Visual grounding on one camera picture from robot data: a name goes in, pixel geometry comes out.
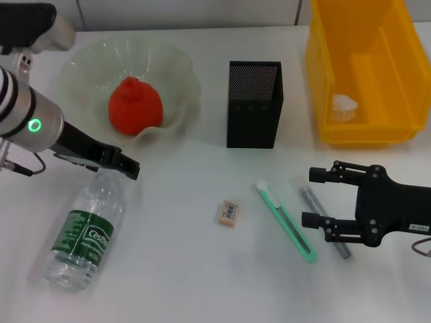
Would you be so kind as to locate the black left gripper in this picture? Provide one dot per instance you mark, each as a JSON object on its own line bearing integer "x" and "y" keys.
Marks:
{"x": 84, "y": 148}

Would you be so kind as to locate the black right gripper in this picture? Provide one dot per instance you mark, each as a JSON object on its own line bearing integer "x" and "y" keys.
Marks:
{"x": 390, "y": 208}

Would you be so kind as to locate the grey marker pen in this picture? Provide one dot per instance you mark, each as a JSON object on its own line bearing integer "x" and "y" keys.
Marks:
{"x": 311, "y": 200}

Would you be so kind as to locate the mint green utility knife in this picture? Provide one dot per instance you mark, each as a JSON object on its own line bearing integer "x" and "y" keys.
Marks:
{"x": 286, "y": 220}

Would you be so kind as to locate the orange fruit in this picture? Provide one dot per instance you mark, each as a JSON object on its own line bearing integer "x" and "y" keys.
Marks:
{"x": 134, "y": 106}

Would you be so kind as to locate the clear green-label water bottle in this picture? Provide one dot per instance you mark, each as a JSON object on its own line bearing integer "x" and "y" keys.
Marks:
{"x": 84, "y": 239}

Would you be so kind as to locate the white paper ball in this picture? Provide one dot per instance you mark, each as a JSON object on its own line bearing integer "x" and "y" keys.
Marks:
{"x": 344, "y": 107}

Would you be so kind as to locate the beige eraser with barcode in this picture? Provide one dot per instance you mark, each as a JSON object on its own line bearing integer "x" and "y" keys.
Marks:
{"x": 229, "y": 213}

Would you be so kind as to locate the clear wavy glass fruit plate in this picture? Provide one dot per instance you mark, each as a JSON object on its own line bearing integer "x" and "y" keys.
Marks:
{"x": 161, "y": 77}

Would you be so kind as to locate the black mesh pen holder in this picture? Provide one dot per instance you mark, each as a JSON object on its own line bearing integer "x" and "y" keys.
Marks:
{"x": 252, "y": 121}

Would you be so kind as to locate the yellow plastic bin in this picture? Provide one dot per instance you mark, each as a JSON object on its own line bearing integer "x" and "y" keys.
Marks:
{"x": 387, "y": 84}

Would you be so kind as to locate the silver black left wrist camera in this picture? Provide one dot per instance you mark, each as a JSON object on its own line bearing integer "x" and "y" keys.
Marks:
{"x": 30, "y": 27}

